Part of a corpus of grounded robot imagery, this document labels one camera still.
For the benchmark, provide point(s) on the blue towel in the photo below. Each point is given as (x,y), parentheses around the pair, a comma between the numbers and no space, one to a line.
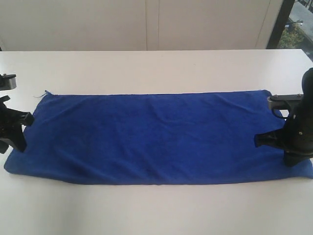
(147,139)

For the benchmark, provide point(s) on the black window frame post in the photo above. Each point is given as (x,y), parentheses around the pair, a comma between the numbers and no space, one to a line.
(280,23)

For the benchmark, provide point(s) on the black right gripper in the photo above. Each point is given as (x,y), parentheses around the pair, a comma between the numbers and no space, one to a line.
(296,136)

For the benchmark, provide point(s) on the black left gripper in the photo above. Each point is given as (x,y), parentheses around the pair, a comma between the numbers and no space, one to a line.
(11,121)

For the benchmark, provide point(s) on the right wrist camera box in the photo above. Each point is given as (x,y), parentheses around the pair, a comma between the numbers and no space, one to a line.
(277,103)

